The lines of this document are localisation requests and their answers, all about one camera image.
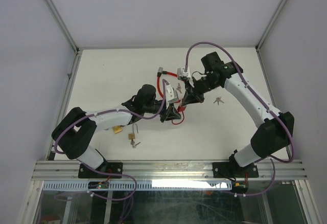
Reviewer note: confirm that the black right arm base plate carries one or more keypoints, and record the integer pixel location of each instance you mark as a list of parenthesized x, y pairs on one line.
[(233, 171)]

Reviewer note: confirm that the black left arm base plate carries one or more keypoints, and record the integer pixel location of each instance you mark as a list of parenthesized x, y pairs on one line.
[(105, 170)]

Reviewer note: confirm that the cable lock keys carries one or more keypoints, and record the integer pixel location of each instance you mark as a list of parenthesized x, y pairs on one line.
[(179, 88)]

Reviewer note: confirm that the large padlock keys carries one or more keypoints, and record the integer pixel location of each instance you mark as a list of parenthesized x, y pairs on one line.
[(218, 101)]

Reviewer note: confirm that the white slotted cable duct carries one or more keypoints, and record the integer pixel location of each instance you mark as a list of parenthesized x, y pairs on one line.
[(152, 185)]

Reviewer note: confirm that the small red padlock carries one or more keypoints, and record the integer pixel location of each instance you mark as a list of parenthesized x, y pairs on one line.
[(181, 108)]

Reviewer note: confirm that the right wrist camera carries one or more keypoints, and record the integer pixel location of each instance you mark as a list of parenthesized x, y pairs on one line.
[(185, 76)]

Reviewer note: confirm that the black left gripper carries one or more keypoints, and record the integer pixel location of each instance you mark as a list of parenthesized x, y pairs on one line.
[(169, 113)]

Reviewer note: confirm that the aluminium mounting rail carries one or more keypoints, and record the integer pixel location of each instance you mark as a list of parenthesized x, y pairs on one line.
[(192, 170)]

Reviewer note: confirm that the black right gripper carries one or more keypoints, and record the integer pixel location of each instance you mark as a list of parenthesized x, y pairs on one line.
[(189, 89)]

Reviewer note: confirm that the medium brass padlock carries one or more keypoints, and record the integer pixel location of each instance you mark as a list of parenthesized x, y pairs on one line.
[(117, 129)]

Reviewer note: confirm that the small brass padlock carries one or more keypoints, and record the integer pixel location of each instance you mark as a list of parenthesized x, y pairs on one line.
[(131, 136)]

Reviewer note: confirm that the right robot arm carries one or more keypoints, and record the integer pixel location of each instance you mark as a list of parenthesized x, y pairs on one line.
[(274, 128)]

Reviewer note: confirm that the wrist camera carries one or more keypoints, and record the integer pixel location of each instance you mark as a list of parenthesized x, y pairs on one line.
[(171, 94), (185, 76)]

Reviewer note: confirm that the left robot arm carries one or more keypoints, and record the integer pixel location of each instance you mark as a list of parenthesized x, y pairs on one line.
[(73, 134)]

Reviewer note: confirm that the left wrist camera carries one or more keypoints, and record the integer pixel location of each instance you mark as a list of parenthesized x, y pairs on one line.
[(171, 94)]

